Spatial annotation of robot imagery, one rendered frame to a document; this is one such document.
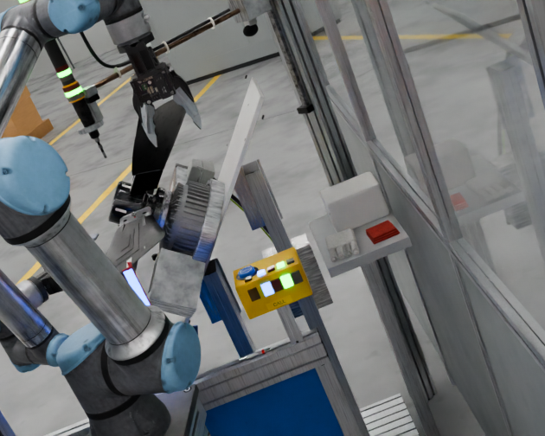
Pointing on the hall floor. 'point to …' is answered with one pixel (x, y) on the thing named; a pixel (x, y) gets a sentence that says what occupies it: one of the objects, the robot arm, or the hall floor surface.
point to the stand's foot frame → (389, 418)
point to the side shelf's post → (400, 348)
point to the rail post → (337, 400)
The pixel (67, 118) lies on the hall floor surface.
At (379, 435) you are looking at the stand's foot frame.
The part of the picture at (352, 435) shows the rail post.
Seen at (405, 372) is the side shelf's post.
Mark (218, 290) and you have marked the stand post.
